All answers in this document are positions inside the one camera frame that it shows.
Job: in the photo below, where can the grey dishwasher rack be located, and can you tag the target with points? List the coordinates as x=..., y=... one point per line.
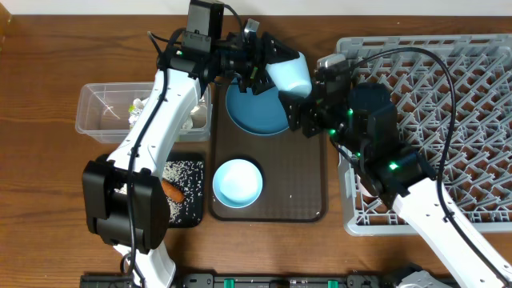
x=453, y=96

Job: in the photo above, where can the pile of white rice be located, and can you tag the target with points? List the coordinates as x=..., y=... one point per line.
x=189, y=177

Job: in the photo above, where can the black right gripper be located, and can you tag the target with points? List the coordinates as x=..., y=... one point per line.
x=310, y=110

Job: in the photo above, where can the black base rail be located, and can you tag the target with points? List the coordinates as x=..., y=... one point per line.
x=409, y=276

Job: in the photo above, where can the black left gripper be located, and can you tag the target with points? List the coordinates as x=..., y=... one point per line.
x=270, y=55

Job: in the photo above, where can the pink cup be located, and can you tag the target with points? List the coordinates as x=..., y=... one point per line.
x=362, y=189

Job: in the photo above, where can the dark brown serving tray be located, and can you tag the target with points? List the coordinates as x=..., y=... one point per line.
x=293, y=169

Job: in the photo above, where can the orange carrot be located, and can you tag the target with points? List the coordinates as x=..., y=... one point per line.
x=172, y=192

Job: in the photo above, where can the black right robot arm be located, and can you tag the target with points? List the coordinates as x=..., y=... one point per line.
x=362, y=123

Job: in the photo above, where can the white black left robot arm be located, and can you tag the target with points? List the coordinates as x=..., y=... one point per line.
x=180, y=81

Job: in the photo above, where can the clear plastic waste bin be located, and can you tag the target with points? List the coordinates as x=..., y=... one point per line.
x=103, y=111

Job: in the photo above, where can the green snack wrapper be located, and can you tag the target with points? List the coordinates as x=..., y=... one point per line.
x=133, y=116

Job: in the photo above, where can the light blue cup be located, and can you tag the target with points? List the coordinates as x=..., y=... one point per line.
x=291, y=76

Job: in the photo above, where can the black tray with rice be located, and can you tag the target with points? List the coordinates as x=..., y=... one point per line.
x=104, y=182

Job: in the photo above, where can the light blue bowl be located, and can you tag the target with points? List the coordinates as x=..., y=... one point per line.
x=237, y=183

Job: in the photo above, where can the dark blue plate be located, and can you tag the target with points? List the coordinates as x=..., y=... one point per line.
x=260, y=114

